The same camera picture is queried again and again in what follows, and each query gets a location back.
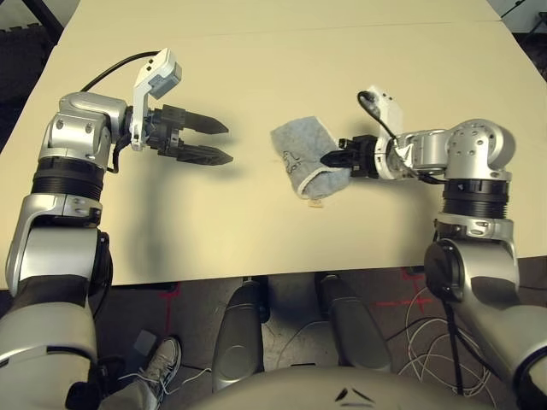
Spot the black camera cable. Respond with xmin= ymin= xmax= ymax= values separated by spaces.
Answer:
xmin=79 ymin=51 xmax=162 ymax=93
xmin=357 ymin=90 xmax=398 ymax=142

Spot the black right camera cable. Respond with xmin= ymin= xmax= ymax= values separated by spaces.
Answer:
xmin=357 ymin=90 xmax=398 ymax=142

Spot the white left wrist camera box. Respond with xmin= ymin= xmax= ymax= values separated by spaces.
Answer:
xmin=131 ymin=48 xmax=185 ymax=153

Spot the black foam floor mat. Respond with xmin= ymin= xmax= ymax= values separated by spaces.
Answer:
xmin=0 ymin=25 xmax=56 ymax=108

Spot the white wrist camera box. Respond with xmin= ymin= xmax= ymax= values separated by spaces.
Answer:
xmin=362 ymin=84 xmax=406 ymax=149
xmin=131 ymin=48 xmax=185 ymax=153

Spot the grey robot right leg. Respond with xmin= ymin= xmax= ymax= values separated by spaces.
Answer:
xmin=315 ymin=272 xmax=392 ymax=377

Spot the black left camera cable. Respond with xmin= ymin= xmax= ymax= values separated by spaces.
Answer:
xmin=79 ymin=51 xmax=162 ymax=93

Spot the black floor cable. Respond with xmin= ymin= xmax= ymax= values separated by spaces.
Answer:
xmin=439 ymin=298 xmax=488 ymax=396

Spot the grey robot left leg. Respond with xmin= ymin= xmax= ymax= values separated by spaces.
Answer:
xmin=212 ymin=277 xmax=270 ymax=392

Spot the grey terry rag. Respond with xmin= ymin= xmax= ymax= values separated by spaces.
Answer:
xmin=269 ymin=114 xmax=350 ymax=209

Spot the grey bystander trouser leg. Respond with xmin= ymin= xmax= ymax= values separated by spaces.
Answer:
xmin=100 ymin=375 xmax=159 ymax=410

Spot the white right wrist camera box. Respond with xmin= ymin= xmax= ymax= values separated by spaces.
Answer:
xmin=362 ymin=84 xmax=406 ymax=149

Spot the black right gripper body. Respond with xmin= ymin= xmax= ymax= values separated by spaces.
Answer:
xmin=339 ymin=134 xmax=379 ymax=179

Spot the grey bystander sneaker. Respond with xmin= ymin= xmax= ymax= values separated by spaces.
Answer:
xmin=140 ymin=336 xmax=183 ymax=396

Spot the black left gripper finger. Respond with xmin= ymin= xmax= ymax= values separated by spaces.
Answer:
xmin=177 ymin=144 xmax=235 ymax=167
xmin=184 ymin=111 xmax=230 ymax=134

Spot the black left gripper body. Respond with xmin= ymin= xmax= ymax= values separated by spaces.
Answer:
xmin=147 ymin=104 xmax=188 ymax=161

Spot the white floor cable bundle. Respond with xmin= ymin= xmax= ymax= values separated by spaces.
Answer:
xmin=399 ymin=285 xmax=492 ymax=395

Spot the grey robot leg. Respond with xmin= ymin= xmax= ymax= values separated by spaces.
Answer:
xmin=315 ymin=272 xmax=392 ymax=377
xmin=212 ymin=277 xmax=270 ymax=392

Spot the small grey floor pedal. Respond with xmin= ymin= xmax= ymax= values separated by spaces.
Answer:
xmin=133 ymin=329 xmax=158 ymax=355

